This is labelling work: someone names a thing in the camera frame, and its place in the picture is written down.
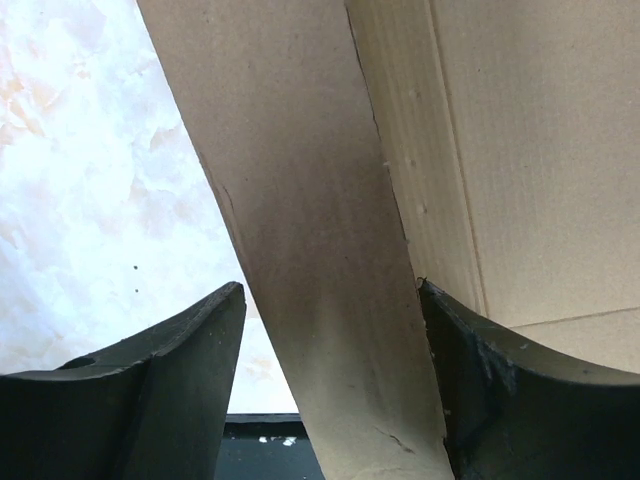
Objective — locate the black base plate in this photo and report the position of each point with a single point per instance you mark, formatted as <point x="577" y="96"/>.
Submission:
<point x="266" y="447"/>

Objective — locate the brown cardboard box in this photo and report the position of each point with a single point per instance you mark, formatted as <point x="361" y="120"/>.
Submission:
<point x="358" y="148"/>

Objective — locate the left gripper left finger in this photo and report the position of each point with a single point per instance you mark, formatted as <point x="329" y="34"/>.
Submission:
<point x="151" y="406"/>

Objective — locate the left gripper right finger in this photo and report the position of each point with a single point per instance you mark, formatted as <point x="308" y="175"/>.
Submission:
<point x="515" y="409"/>

